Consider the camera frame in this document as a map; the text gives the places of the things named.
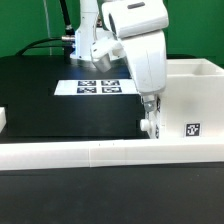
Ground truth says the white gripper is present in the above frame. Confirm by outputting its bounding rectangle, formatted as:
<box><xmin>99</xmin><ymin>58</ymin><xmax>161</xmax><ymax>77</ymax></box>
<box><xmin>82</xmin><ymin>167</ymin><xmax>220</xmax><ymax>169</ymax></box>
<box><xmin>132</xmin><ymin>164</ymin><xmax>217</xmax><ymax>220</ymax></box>
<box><xmin>123</xmin><ymin>31</ymin><xmax>167</xmax><ymax>112</ymax></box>

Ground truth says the white drawer cabinet box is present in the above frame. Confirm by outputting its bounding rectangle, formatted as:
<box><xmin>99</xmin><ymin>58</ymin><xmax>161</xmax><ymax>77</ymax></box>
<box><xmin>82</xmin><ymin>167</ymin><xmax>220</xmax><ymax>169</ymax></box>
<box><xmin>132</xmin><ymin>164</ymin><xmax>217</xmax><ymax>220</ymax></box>
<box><xmin>154</xmin><ymin>59</ymin><xmax>224</xmax><ymax>139</ymax></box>

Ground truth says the white drawer tray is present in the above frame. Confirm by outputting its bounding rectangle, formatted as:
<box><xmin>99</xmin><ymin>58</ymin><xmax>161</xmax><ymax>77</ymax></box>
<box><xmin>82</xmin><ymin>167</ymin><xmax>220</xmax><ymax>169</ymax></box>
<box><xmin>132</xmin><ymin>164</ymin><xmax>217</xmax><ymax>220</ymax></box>
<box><xmin>140</xmin><ymin>119</ymin><xmax>159</xmax><ymax>139</ymax></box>
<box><xmin>146</xmin><ymin>95</ymin><xmax>161</xmax><ymax>122</ymax></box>

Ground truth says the white front drawer tray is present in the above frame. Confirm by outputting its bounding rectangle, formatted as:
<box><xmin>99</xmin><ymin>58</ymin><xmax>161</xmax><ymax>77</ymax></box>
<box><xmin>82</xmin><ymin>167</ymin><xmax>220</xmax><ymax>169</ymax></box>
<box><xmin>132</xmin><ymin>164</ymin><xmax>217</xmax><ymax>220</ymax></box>
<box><xmin>140</xmin><ymin>119</ymin><xmax>159</xmax><ymax>139</ymax></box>

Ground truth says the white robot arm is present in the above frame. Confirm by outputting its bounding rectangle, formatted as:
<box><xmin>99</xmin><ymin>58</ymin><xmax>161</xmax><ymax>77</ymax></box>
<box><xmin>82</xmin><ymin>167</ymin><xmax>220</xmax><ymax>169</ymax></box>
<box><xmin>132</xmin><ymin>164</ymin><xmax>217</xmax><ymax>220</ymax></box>
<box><xmin>70</xmin><ymin>0</ymin><xmax>169</xmax><ymax>112</ymax></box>

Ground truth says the fiducial marker sheet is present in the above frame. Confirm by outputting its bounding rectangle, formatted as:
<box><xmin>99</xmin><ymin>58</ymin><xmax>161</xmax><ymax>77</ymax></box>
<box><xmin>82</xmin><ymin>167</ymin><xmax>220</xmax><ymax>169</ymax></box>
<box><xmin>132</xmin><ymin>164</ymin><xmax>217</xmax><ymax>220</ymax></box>
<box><xmin>54</xmin><ymin>79</ymin><xmax>137</xmax><ymax>96</ymax></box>

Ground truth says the white front fence rail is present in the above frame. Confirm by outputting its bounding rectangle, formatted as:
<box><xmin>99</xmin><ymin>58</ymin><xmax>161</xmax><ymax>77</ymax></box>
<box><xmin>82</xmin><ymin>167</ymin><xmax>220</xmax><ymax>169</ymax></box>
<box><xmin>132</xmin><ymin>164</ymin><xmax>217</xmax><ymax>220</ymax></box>
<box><xmin>0</xmin><ymin>137</ymin><xmax>224</xmax><ymax>171</ymax></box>

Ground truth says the white fence rail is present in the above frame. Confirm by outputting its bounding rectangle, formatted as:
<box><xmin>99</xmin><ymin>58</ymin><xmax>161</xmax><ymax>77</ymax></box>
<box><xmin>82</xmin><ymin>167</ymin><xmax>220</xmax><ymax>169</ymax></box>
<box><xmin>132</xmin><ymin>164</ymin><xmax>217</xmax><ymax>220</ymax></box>
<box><xmin>0</xmin><ymin>137</ymin><xmax>224</xmax><ymax>171</ymax></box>
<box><xmin>0</xmin><ymin>107</ymin><xmax>6</xmax><ymax>133</ymax></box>

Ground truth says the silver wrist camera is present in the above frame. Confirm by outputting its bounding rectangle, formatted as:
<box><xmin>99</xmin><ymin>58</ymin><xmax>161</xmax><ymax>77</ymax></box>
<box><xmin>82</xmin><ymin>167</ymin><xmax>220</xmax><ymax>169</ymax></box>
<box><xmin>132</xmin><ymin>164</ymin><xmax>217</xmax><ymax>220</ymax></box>
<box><xmin>90</xmin><ymin>37</ymin><xmax>124</xmax><ymax>72</ymax></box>

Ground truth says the black upright cable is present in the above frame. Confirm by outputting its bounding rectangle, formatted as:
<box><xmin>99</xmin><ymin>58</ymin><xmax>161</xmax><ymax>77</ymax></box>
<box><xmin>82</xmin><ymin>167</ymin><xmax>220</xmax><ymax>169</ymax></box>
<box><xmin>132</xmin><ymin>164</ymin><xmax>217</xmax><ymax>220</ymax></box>
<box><xmin>59</xmin><ymin>0</ymin><xmax>76</xmax><ymax>38</ymax></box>

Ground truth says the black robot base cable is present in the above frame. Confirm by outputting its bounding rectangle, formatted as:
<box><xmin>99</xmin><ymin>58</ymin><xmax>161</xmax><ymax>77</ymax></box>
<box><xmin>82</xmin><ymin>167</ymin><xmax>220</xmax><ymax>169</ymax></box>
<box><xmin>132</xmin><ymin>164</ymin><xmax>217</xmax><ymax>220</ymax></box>
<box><xmin>14</xmin><ymin>35</ymin><xmax>76</xmax><ymax>57</ymax></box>

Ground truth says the white left fence rail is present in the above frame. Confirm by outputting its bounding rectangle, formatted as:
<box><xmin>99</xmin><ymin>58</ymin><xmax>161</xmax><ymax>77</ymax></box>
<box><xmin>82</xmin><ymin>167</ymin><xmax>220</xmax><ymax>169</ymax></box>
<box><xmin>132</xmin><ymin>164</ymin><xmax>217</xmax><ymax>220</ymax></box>
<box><xmin>0</xmin><ymin>107</ymin><xmax>6</xmax><ymax>133</ymax></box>

